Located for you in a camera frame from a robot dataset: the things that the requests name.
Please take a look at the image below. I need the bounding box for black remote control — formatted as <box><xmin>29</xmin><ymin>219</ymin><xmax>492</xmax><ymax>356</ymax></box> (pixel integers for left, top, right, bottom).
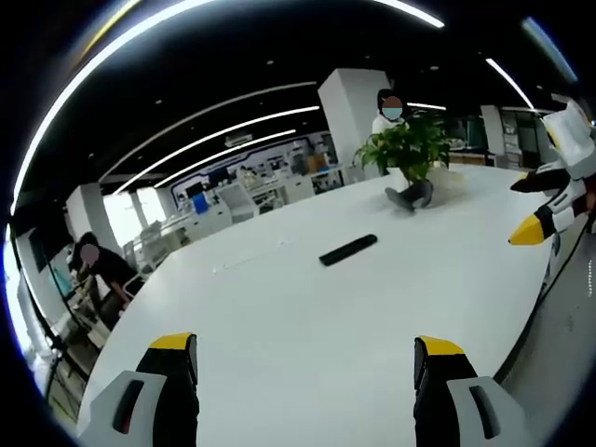
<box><xmin>318</xmin><ymin>234</ymin><xmax>378</xmax><ymax>268</ymax></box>

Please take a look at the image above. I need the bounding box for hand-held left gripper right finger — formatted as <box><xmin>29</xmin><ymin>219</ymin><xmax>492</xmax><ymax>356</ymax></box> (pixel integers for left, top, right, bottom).
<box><xmin>413</xmin><ymin>335</ymin><xmax>528</xmax><ymax>447</ymax></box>

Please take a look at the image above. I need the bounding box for white table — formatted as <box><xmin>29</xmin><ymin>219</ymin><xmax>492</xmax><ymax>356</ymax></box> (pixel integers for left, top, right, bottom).
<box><xmin>74</xmin><ymin>163</ymin><xmax>583</xmax><ymax>439</ymax></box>

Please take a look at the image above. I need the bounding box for white equipment cabinet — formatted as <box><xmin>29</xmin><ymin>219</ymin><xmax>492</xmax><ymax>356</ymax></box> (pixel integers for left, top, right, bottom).
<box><xmin>216</xmin><ymin>182</ymin><xmax>260</xmax><ymax>224</ymax></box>

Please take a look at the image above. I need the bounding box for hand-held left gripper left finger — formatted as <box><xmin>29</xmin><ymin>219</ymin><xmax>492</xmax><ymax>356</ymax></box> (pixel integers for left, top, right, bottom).
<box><xmin>77</xmin><ymin>332</ymin><xmax>201</xmax><ymax>447</ymax></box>

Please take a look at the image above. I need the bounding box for white square pillar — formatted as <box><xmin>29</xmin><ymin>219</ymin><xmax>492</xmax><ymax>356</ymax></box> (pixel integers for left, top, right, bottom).
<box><xmin>317</xmin><ymin>67</ymin><xmax>397</xmax><ymax>184</ymax></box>

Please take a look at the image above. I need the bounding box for green potted plant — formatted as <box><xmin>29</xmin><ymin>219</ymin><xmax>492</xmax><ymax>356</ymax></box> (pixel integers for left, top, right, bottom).
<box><xmin>352</xmin><ymin>111</ymin><xmax>463</xmax><ymax>213</ymax></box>

